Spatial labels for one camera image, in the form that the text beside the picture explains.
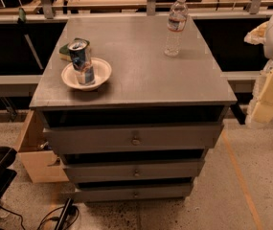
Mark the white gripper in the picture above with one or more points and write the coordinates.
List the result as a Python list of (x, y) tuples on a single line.
[(260, 108)]

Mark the blue silver redbull can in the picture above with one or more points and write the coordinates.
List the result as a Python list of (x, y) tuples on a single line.
[(80, 55)]

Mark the white paper bowl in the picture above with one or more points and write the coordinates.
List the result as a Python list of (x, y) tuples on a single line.
[(102, 72)]

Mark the clear plastic water bottle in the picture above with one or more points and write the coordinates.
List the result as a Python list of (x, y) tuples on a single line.
[(176, 24)]

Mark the top grey drawer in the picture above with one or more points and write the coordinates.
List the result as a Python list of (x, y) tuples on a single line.
[(77, 140)]

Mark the grey drawer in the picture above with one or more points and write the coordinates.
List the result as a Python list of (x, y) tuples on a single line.
[(150, 192), (87, 173), (77, 140)]

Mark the grey drawer cabinet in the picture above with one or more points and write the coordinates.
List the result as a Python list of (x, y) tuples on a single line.
[(146, 89)]

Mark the bottom grey drawer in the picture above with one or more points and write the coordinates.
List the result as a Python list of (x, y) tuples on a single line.
[(150, 192)]

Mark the middle grey drawer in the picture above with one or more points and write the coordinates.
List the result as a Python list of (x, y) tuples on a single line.
[(87, 173)]

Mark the green yellow sponge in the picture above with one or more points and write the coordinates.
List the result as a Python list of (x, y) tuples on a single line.
[(64, 53)]

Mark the light wooden box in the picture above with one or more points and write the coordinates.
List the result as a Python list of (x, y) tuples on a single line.
[(39, 161)]

